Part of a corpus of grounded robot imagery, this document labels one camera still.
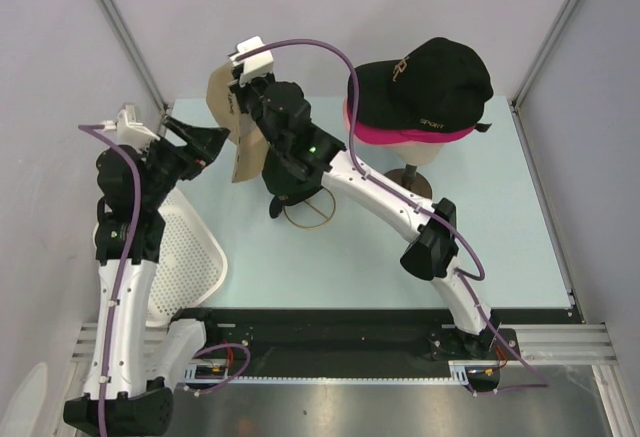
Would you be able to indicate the right aluminium frame post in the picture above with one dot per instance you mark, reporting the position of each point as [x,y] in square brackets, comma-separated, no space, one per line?
[551,39]

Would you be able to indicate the left aluminium frame post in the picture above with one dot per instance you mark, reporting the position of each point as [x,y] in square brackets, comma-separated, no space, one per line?
[124,36]

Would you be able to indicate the gold wire hat stand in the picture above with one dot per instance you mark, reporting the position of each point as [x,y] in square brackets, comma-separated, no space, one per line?
[313,212]

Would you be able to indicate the beige cap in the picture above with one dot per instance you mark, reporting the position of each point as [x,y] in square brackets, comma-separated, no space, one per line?
[251,146]

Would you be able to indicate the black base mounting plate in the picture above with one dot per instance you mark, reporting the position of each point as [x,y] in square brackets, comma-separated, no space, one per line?
[252,335]

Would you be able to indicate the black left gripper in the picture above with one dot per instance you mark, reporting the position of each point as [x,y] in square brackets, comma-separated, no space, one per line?
[203,146]

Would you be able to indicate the aluminium frame post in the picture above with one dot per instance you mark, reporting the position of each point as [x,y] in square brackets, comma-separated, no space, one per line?
[124,36]
[551,39]

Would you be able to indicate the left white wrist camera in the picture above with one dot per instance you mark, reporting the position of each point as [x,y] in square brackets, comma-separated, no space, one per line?
[129,130]

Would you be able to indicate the white plastic basket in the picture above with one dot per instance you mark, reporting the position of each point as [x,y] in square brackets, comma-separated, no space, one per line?
[192,264]

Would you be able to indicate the white slotted cable duct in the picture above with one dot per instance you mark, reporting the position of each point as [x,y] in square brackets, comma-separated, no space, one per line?
[202,375]

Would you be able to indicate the magenta mesh cap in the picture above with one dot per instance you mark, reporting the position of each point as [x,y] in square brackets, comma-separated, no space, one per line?
[410,132]

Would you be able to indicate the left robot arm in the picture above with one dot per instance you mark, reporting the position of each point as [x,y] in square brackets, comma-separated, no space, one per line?
[126,393]

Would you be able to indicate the wooden mannequin head stand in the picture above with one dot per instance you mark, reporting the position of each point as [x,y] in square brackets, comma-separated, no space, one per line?
[413,155]

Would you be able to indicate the black cap with gold lettering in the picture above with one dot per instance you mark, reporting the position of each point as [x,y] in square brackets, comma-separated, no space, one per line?
[279,203]

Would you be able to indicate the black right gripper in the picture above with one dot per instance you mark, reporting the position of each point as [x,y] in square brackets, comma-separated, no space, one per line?
[241,92]

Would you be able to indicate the green brim black cap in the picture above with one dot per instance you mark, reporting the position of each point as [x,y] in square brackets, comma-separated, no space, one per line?
[279,181]

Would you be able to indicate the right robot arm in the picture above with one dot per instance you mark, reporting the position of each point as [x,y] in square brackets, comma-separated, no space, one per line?
[303,159]

